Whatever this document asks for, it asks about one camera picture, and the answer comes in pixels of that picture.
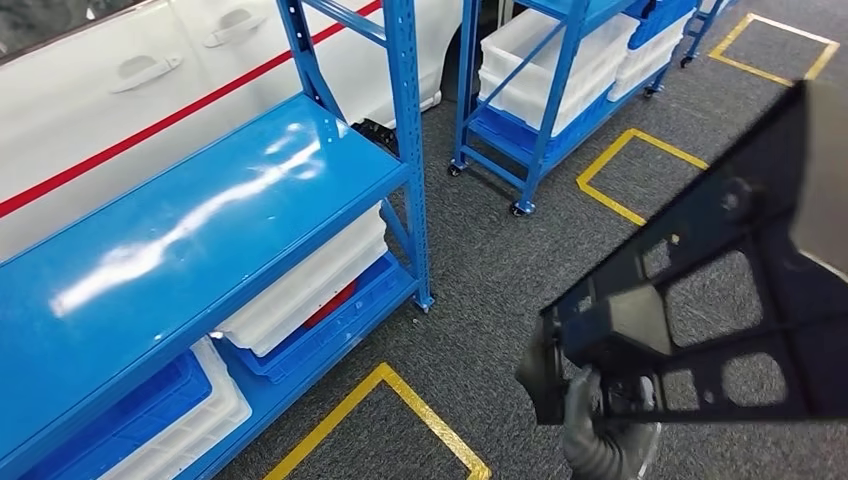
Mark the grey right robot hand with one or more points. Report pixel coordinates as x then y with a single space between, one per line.
603 454

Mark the black plastic plate part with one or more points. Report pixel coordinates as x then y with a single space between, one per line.
702 218

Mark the blue metal shelf rack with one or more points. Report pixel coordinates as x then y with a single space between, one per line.
166 218

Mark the blue rack on casters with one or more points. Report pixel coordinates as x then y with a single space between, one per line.
553 112
702 26

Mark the blue plastic crate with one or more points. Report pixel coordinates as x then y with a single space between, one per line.
331 338
503 129
662 23
132 417

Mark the red barrier belt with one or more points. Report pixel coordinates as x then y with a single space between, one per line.
166 119

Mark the white plastic crate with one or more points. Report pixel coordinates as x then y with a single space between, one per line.
305 278
212 397
530 109
656 56
583 60
632 83
285 328
225 430

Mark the white car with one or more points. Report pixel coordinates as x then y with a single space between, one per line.
99 99

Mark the red item in crate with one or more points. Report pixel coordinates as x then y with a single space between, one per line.
331 306

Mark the small black device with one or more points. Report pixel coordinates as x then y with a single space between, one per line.
374 136

